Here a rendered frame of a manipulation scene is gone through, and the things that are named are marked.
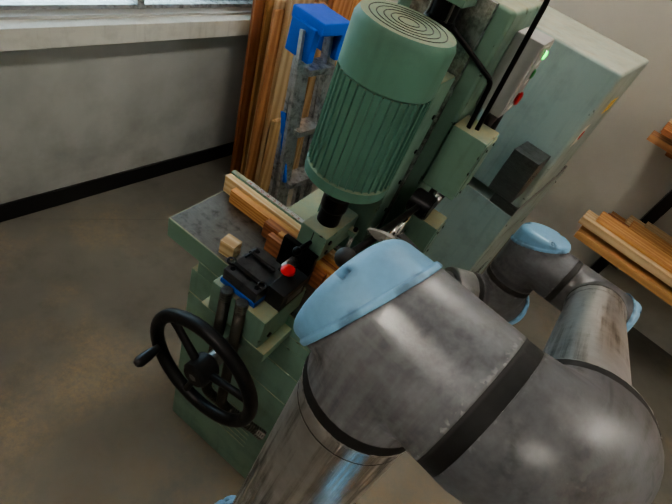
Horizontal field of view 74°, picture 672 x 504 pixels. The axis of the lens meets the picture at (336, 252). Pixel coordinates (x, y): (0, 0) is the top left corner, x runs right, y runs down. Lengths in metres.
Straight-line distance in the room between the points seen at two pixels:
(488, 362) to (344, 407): 0.11
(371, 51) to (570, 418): 0.57
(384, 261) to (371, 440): 0.13
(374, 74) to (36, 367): 1.59
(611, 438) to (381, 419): 0.14
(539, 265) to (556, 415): 0.56
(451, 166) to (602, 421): 0.75
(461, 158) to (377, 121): 0.28
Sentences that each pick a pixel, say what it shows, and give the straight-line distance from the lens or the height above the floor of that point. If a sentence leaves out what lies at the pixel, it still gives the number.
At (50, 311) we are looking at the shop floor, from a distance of 2.07.
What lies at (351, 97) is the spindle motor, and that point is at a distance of 0.76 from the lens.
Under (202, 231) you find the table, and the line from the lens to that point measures 1.08.
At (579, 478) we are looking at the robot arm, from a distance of 0.31.
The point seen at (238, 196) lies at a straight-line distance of 1.14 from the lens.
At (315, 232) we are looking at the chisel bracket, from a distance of 0.96.
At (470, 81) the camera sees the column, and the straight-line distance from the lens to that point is 0.96.
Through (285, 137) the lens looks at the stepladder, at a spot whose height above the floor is 0.71.
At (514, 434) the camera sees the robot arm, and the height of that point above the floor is 1.45.
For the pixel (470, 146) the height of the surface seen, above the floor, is 1.28.
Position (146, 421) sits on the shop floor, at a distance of 1.80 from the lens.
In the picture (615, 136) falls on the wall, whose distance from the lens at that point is 3.05.
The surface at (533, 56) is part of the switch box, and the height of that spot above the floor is 1.45.
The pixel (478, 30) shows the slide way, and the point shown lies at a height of 1.47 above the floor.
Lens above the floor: 1.66
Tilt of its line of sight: 42 degrees down
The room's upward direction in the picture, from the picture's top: 25 degrees clockwise
